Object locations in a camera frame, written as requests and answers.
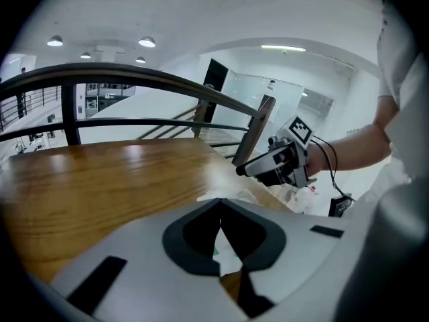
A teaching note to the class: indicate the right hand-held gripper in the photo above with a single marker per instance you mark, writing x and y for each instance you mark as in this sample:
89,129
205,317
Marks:
298,131

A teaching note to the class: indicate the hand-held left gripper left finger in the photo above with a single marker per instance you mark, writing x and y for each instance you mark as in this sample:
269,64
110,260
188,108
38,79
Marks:
140,257

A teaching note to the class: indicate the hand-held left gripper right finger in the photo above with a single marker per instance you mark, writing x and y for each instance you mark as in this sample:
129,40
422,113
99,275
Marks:
301,247

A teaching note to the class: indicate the white wet wipes packet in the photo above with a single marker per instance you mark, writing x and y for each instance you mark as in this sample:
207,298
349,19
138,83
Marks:
226,247

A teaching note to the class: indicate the person's right forearm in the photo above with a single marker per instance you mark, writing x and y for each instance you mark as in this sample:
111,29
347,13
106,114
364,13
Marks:
355,149

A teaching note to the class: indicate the black pocket device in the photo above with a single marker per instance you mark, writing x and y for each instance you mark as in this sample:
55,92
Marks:
340,206

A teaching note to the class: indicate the glass partition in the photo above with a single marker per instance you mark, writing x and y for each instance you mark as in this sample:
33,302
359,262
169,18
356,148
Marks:
244,89

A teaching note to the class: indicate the wooden table with hairpin legs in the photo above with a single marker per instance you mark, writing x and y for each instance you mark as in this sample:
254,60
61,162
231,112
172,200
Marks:
100,186

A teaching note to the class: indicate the black door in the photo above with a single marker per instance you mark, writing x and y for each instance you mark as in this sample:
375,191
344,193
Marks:
214,76

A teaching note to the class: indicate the ceiling strip light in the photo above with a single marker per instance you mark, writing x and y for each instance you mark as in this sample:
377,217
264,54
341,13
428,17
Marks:
283,48

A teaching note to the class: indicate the round ceiling lamp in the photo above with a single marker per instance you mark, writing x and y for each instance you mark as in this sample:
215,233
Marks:
55,41
140,60
146,42
85,55

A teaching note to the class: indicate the distant glass window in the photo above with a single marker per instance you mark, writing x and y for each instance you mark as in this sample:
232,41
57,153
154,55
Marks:
107,94

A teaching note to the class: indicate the person's t-shirt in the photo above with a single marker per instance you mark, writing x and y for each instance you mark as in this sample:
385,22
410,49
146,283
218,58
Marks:
399,62

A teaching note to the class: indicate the black metal railing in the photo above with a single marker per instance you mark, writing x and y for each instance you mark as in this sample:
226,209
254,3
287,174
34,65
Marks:
100,70

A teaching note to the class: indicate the brown wooden newel post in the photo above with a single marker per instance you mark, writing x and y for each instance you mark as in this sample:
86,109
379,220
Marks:
254,129

